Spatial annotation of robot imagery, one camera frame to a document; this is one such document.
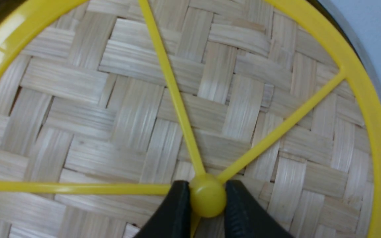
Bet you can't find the stainless steel pot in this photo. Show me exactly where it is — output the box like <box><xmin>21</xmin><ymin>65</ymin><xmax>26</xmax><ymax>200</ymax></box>
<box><xmin>0</xmin><ymin>0</ymin><xmax>381</xmax><ymax>238</ymax></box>

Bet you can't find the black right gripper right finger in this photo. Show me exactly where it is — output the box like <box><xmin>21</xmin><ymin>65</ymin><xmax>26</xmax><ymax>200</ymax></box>
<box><xmin>224</xmin><ymin>180</ymin><xmax>292</xmax><ymax>238</ymax></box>

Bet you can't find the woven bamboo steamer lid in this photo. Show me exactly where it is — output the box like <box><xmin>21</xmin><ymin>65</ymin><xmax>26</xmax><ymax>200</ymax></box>
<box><xmin>0</xmin><ymin>0</ymin><xmax>381</xmax><ymax>238</ymax></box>

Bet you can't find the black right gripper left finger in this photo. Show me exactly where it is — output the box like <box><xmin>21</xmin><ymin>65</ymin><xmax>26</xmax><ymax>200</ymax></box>
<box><xmin>134</xmin><ymin>180</ymin><xmax>191</xmax><ymax>238</ymax></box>

